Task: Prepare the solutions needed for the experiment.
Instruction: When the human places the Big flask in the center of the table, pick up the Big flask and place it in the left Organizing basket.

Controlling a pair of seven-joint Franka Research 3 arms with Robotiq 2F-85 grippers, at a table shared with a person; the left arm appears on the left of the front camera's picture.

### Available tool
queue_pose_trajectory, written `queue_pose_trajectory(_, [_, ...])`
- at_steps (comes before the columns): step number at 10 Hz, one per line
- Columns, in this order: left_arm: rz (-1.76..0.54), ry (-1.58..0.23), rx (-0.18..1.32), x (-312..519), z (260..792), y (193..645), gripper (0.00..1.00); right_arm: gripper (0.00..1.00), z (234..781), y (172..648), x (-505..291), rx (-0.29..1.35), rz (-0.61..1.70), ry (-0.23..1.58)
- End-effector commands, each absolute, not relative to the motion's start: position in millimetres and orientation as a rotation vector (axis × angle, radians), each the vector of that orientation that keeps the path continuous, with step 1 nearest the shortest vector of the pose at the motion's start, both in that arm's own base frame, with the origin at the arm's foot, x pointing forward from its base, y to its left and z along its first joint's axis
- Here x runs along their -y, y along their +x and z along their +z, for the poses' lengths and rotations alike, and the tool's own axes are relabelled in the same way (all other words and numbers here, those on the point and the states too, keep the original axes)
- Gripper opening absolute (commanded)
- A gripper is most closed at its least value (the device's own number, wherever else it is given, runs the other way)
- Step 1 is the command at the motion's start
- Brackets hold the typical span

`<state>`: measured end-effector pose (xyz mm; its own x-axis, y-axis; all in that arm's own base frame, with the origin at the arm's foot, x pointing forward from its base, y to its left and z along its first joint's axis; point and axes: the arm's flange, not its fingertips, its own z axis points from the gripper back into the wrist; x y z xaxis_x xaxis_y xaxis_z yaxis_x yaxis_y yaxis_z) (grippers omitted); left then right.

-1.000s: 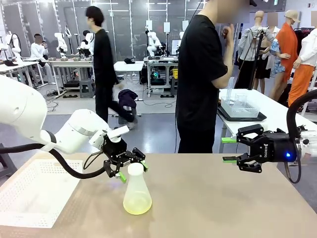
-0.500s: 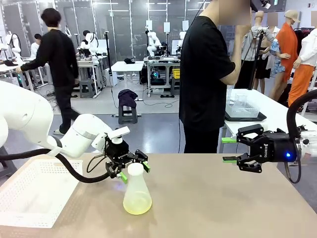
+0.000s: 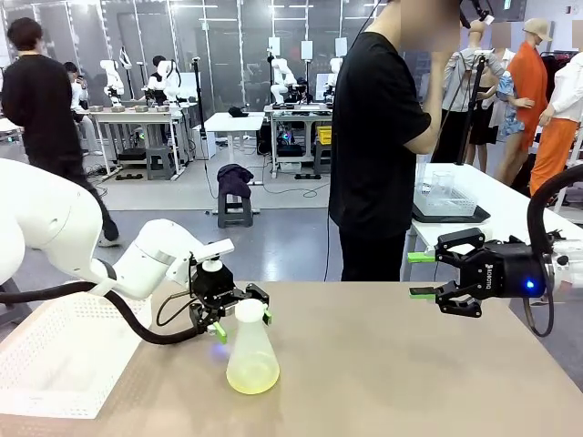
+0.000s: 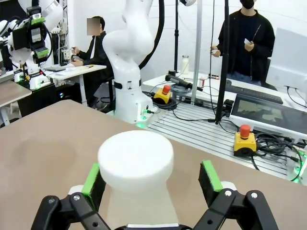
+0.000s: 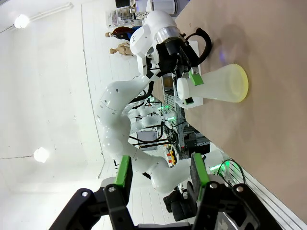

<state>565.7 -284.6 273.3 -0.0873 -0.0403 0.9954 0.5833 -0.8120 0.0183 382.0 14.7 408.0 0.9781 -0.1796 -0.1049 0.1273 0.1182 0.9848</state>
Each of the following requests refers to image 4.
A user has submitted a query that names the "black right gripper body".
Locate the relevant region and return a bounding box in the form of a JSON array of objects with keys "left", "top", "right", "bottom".
[{"left": 12, "top": 24, "right": 44, "bottom": 52}]

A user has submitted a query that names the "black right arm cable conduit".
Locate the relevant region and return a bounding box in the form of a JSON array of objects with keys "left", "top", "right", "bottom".
[{"left": 138, "top": 0, "right": 166, "bottom": 69}]

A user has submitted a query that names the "white computer monitor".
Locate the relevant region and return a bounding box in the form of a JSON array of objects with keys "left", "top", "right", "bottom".
[{"left": 265, "top": 27, "right": 307, "bottom": 90}]

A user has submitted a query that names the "white round stopper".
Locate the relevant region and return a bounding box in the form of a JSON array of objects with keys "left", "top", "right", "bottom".
[{"left": 97, "top": 130, "right": 174, "bottom": 193}]

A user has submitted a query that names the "white bottle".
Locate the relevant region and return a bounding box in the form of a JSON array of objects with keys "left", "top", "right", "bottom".
[{"left": 181, "top": 55, "right": 190, "bottom": 75}]

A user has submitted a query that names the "black handle tool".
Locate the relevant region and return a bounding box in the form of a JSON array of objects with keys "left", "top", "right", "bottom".
[{"left": 165, "top": 73, "right": 193, "bottom": 90}]

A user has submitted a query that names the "black keyboard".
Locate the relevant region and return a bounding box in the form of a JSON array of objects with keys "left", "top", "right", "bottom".
[{"left": 224, "top": 85, "right": 284, "bottom": 104}]

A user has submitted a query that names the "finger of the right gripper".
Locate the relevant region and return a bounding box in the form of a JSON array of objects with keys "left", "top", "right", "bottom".
[
  {"left": 26, "top": 6, "right": 46, "bottom": 25},
  {"left": 32, "top": 44, "right": 48, "bottom": 59}
]

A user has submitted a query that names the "thick black stand pole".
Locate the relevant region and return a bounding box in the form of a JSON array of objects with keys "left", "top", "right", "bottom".
[{"left": 214, "top": 0, "right": 230, "bottom": 125}]

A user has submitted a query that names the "thin black stand pole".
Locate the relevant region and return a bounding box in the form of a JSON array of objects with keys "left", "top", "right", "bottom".
[{"left": 174, "top": 0, "right": 180, "bottom": 74}]

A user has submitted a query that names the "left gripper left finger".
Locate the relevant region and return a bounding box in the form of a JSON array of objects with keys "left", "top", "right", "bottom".
[{"left": 30, "top": 162, "right": 114, "bottom": 230}]

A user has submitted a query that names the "white framed flat display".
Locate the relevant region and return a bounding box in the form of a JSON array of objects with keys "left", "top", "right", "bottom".
[{"left": 229, "top": 93, "right": 307, "bottom": 142}]

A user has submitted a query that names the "seated person black jacket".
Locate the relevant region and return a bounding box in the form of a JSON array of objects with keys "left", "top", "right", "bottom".
[{"left": 71, "top": 15, "right": 115, "bottom": 109}]

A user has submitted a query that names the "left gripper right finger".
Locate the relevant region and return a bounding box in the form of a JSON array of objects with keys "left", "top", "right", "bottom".
[{"left": 191, "top": 160, "right": 280, "bottom": 230}]

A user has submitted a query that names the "aluminium slotted base plate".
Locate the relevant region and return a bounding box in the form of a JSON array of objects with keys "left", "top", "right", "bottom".
[{"left": 143, "top": 102, "right": 307, "bottom": 181}]

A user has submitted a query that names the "white office desk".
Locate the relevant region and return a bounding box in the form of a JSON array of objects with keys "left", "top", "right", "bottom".
[{"left": 45, "top": 64, "right": 106, "bottom": 106}]

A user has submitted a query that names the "brown side table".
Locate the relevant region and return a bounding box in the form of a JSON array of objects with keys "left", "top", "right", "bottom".
[{"left": 0, "top": 80, "right": 33, "bottom": 127}]

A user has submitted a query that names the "black computer tower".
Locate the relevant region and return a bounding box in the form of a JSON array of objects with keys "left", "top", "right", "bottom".
[{"left": 18, "top": 83, "right": 62, "bottom": 117}]

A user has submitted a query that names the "black cable bundle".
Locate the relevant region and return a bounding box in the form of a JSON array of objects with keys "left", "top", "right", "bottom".
[{"left": 250, "top": 133, "right": 304, "bottom": 171}]

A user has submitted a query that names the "standing person black mask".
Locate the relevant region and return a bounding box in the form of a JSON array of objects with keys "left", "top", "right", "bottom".
[{"left": 210, "top": 0, "right": 276, "bottom": 87}]

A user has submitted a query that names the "aluminium profile post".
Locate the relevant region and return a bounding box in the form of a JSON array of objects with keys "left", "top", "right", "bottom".
[{"left": 191, "top": 0, "right": 204, "bottom": 106}]

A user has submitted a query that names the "yellow emergency stop button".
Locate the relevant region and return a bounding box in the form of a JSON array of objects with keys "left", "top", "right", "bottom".
[
  {"left": 233, "top": 124, "right": 258, "bottom": 158},
  {"left": 153, "top": 84, "right": 172, "bottom": 104}
]

